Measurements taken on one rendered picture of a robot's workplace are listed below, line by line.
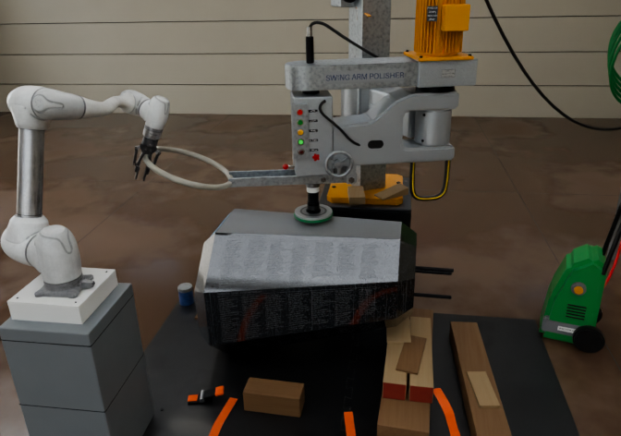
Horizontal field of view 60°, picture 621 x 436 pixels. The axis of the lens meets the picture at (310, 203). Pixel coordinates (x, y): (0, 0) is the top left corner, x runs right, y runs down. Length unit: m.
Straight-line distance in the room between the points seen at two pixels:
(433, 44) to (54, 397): 2.38
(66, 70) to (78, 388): 8.26
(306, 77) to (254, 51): 6.36
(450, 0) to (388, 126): 0.67
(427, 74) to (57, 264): 1.91
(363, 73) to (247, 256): 1.12
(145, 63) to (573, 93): 6.82
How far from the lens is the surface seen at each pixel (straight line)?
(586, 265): 3.48
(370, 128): 2.85
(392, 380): 2.85
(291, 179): 2.91
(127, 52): 9.81
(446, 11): 2.79
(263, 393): 2.95
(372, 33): 3.40
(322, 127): 2.79
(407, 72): 2.82
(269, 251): 2.90
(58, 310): 2.48
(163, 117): 2.79
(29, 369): 2.66
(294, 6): 8.89
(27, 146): 2.55
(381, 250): 2.85
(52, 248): 2.44
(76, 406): 2.68
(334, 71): 2.74
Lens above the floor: 2.09
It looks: 22 degrees down
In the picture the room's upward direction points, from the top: 1 degrees counter-clockwise
